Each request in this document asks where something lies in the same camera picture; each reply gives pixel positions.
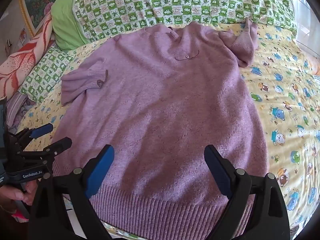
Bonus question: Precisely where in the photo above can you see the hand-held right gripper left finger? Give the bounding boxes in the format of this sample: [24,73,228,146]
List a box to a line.
[27,144,115,240]

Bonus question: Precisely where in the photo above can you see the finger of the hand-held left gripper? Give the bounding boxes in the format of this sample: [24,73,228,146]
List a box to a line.
[19,137,73,160]
[9,123,54,143]

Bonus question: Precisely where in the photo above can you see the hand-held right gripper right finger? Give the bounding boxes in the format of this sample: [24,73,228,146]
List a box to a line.
[204,144,290,240]

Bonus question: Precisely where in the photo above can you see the purple knit sweater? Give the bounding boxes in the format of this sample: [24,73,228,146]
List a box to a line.
[51,21,270,240]

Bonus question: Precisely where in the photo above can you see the person's left hand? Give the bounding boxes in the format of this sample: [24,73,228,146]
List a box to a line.
[0,181,38,207]

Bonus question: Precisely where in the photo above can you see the striped cloth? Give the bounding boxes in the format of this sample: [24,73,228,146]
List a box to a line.
[6,91,35,128]

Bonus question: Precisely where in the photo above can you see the pink cloth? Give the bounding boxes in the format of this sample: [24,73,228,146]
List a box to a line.
[10,209,29,222]

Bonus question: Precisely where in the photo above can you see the green checkered pillow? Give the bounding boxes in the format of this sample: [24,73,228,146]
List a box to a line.
[20,46,75,103]

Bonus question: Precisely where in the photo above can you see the orange floral blanket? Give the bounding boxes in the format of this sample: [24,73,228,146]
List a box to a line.
[0,12,57,98]

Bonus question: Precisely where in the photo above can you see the yellow bear print bed sheet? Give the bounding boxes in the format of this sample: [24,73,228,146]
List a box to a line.
[19,22,320,240]

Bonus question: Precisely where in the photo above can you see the plain green pillow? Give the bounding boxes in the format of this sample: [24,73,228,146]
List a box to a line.
[51,0,87,47]

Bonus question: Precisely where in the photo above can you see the gold framed picture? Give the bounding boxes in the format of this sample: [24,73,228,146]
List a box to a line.
[15,0,63,37]

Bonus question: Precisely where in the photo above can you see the green checkered quilt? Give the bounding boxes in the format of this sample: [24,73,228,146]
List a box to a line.
[71,0,298,43]

